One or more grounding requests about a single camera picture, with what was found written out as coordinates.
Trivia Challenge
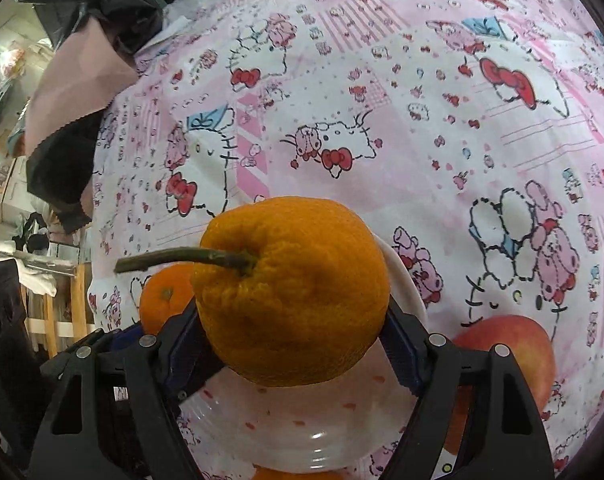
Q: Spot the red apple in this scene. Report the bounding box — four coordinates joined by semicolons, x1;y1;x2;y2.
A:
444;314;558;456

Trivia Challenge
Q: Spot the large round orange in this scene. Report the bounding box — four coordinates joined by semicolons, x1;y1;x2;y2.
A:
139;262;195;335

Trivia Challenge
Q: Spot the bumpy orange with stem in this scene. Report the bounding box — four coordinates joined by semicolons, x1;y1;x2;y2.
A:
114;196;391;387

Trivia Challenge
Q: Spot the wooden rack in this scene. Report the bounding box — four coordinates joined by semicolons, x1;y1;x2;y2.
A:
21;263;96;360

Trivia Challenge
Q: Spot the pink strawberry pattern bowl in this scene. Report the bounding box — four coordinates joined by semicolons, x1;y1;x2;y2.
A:
176;231;431;475

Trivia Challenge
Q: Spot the pink cartoon print bedsheet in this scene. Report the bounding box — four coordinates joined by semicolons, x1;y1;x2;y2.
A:
88;0;604;474

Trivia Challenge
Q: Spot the pink cloth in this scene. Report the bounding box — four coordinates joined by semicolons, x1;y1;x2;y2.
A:
23;16;140;233

